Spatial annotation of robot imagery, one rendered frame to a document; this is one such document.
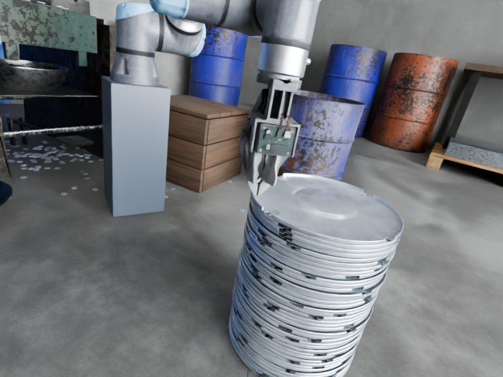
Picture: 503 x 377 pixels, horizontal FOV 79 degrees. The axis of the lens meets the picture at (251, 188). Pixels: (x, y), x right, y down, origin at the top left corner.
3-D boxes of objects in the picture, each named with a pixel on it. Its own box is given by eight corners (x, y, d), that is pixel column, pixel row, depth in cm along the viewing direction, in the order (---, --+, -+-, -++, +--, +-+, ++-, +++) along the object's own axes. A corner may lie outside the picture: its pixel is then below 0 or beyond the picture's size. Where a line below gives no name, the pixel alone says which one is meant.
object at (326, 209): (320, 172, 79) (321, 169, 79) (432, 227, 58) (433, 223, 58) (223, 182, 62) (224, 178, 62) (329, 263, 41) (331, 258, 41)
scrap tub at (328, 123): (347, 194, 165) (375, 104, 147) (319, 219, 131) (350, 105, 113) (280, 170, 185) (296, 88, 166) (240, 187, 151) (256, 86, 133)
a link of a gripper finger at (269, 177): (260, 206, 53) (269, 155, 50) (256, 192, 59) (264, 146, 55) (277, 207, 54) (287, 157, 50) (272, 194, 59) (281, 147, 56)
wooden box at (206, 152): (240, 173, 168) (250, 109, 155) (199, 193, 136) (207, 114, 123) (183, 154, 183) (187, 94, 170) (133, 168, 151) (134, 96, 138)
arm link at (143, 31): (114, 46, 100) (113, -2, 95) (156, 52, 106) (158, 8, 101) (117, 47, 90) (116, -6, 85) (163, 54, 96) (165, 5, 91)
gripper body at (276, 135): (247, 155, 48) (260, 74, 43) (242, 142, 56) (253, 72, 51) (294, 161, 49) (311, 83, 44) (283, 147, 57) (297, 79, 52)
